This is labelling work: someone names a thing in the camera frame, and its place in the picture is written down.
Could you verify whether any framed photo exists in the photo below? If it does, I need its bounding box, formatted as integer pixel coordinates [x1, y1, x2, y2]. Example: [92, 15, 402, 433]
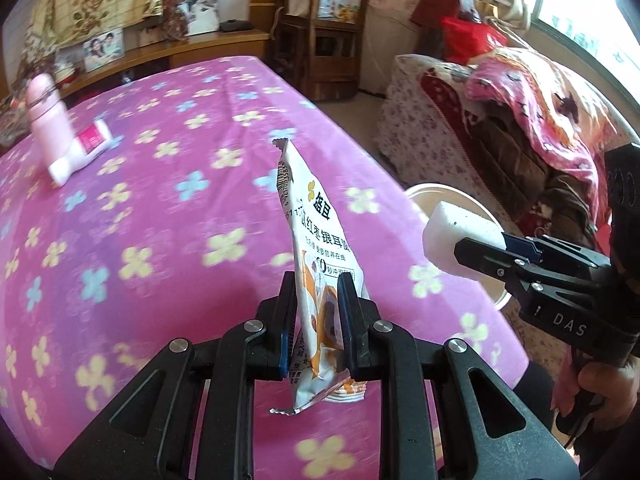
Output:
[81, 30, 125, 72]

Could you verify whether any bed with pink blankets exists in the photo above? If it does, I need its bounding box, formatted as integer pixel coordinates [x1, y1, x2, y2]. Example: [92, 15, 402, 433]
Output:
[377, 52, 640, 361]

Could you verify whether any pink flowered bed blanket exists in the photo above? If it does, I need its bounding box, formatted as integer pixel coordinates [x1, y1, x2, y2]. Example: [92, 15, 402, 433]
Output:
[0, 55, 531, 480]

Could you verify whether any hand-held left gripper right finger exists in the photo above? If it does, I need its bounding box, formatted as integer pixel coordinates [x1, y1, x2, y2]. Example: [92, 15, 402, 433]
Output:
[336, 274, 581, 480]

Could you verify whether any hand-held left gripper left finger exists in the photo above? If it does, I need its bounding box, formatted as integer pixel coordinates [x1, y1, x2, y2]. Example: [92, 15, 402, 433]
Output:
[52, 271, 298, 480]

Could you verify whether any white foam block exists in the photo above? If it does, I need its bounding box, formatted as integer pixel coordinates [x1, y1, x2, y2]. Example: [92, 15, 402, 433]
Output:
[421, 201, 507, 277]

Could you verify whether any dark brown garment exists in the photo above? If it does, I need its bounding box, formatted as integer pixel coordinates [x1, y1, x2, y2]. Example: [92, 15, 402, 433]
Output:
[470, 110, 601, 241]

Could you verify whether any wooden headboard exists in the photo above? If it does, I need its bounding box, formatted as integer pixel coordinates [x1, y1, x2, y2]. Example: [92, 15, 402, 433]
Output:
[55, 29, 271, 101]

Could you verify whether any window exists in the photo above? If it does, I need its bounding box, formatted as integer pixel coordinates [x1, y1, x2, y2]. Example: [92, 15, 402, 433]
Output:
[535, 0, 640, 126]

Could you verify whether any dark wooden shelf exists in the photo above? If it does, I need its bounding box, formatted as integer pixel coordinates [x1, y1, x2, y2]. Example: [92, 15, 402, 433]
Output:
[272, 0, 373, 103]

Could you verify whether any pink printed blanket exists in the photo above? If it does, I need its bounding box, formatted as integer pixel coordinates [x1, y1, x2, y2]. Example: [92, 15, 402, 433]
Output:
[465, 47, 618, 241]

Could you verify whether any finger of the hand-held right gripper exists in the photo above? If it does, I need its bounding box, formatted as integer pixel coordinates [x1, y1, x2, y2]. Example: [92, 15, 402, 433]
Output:
[502, 232, 611, 271]
[453, 237, 538, 295]

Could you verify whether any white round bucket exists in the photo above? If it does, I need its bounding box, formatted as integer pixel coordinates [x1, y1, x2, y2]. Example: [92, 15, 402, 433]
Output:
[404, 183, 513, 311]

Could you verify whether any white bottle magenta label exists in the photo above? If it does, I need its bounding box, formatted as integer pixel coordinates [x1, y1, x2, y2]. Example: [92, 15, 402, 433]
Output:
[48, 120, 111, 188]

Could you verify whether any printed box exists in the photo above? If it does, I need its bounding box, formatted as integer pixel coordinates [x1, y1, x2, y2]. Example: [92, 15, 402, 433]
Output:
[320, 0, 363, 23]

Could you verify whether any red plastic bag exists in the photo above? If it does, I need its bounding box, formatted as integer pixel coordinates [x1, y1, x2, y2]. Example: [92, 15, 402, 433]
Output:
[442, 16, 508, 61]

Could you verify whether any white printed bag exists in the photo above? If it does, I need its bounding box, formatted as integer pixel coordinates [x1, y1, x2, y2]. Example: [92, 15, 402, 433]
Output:
[182, 0, 221, 36]

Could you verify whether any red patterned blanket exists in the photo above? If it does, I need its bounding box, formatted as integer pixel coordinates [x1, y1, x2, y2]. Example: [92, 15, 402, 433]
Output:
[420, 67, 611, 261]

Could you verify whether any pink insulated bottle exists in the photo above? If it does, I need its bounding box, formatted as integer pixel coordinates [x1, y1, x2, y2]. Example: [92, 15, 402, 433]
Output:
[26, 72, 73, 161]

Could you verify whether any person's right hand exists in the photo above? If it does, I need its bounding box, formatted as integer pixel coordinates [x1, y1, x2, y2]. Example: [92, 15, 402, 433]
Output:
[575, 357, 638, 423]

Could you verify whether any white orange snack packet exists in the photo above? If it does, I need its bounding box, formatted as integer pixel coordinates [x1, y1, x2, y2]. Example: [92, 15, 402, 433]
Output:
[270, 139, 371, 416]

